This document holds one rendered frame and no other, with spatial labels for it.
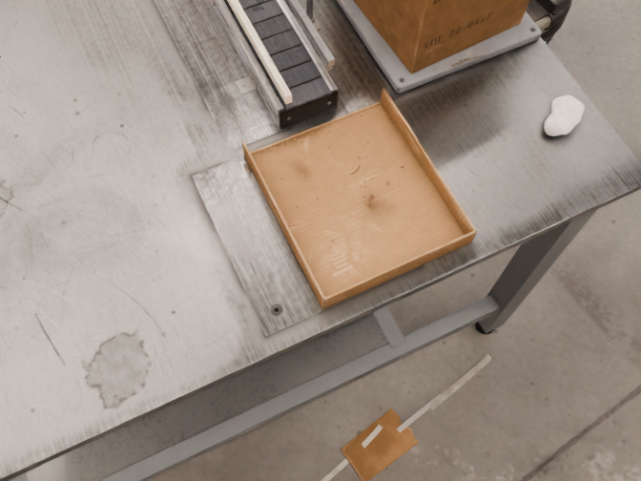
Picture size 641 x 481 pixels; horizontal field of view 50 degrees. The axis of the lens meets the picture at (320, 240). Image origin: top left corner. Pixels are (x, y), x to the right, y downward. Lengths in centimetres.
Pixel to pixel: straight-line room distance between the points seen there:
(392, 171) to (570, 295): 104
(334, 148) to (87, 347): 50
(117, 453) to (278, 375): 39
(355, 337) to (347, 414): 26
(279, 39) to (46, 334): 61
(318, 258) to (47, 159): 48
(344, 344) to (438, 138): 65
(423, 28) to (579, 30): 152
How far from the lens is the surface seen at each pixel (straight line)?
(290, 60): 120
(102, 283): 108
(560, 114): 124
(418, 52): 120
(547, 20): 227
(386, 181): 112
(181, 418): 163
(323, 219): 108
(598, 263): 213
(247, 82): 124
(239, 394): 162
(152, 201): 113
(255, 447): 182
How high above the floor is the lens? 179
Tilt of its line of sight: 64 degrees down
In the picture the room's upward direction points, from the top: 3 degrees clockwise
